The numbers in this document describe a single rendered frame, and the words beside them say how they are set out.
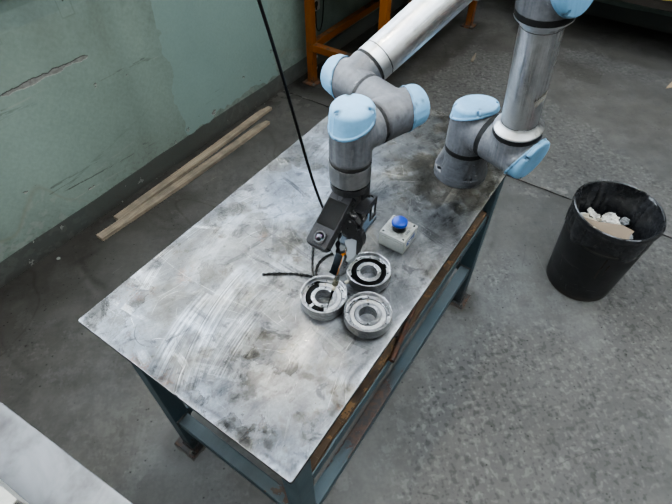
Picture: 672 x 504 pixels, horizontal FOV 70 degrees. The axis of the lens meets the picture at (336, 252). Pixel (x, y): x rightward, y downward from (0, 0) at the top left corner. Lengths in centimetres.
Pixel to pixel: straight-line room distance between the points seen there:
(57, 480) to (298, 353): 54
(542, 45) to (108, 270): 197
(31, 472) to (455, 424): 130
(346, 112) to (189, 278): 61
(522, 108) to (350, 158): 50
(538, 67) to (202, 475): 155
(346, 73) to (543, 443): 146
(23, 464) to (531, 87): 131
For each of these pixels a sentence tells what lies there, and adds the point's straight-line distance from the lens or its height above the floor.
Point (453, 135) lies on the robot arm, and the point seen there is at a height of 95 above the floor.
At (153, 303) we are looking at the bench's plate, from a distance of 118.
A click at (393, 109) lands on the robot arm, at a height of 126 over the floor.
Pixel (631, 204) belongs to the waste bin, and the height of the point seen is 36.
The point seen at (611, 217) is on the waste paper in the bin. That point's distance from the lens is 225.
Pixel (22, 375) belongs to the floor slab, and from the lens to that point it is 225.
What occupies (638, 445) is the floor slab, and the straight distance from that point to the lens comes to 209.
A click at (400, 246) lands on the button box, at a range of 118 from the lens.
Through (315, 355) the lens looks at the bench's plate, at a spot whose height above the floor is 80.
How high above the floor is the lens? 170
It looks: 49 degrees down
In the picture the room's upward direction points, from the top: straight up
